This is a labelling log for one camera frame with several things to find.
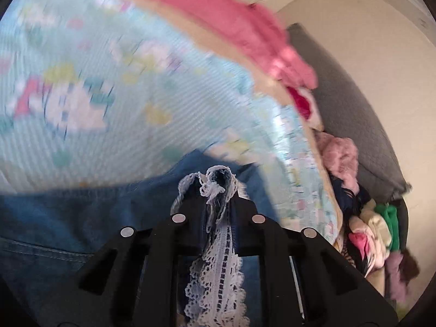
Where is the light blue cartoon print blanket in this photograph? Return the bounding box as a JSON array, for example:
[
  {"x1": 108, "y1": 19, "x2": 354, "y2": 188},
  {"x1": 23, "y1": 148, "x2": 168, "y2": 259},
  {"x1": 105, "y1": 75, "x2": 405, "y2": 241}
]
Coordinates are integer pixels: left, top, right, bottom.
[{"x1": 0, "y1": 0, "x2": 344, "y2": 246}]

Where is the grey quilted headboard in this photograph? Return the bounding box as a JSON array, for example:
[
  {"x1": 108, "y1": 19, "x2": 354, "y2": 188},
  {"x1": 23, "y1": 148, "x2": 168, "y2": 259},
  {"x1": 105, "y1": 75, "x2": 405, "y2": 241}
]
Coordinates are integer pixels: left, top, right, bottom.
[{"x1": 285, "y1": 23, "x2": 413, "y2": 205}]

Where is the pile of mixed clothes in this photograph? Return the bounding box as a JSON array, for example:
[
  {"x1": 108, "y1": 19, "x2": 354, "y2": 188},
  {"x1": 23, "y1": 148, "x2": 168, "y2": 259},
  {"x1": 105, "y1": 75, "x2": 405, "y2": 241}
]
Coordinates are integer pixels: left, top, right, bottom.
[{"x1": 332, "y1": 177, "x2": 421, "y2": 309}]

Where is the blue denim pants lace trim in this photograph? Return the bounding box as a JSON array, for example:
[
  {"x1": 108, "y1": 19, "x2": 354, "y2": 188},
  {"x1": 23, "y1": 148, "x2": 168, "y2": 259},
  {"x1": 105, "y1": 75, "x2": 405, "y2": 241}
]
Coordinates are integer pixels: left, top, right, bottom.
[{"x1": 0, "y1": 149, "x2": 284, "y2": 327}]

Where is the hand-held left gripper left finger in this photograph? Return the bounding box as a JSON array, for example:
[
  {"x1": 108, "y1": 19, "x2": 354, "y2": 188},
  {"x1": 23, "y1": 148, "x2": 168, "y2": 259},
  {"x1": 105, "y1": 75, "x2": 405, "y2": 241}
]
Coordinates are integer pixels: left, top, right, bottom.
[{"x1": 34, "y1": 189, "x2": 209, "y2": 327}]

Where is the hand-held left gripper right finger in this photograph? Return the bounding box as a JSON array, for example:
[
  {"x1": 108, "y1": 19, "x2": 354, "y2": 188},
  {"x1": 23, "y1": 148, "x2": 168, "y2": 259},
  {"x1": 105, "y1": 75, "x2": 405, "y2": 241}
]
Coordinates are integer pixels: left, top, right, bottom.
[{"x1": 230, "y1": 196, "x2": 400, "y2": 327}]

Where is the red flower print pillow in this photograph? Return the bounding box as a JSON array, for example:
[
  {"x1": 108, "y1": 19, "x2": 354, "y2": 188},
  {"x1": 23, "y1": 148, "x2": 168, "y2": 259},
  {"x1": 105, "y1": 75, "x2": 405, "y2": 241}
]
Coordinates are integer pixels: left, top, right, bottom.
[{"x1": 285, "y1": 86, "x2": 325, "y2": 131}]

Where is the pink fluffy cloth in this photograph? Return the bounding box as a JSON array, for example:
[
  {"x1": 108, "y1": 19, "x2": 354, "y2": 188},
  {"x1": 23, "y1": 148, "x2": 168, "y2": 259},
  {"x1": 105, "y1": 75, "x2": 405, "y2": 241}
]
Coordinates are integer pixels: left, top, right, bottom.
[{"x1": 314, "y1": 132, "x2": 361, "y2": 196}]

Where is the pink duvet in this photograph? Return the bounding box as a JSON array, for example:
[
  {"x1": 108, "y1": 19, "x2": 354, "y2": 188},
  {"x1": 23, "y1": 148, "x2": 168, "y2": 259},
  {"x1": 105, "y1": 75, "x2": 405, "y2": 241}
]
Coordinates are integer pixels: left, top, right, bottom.
[{"x1": 82, "y1": 0, "x2": 319, "y2": 90}]

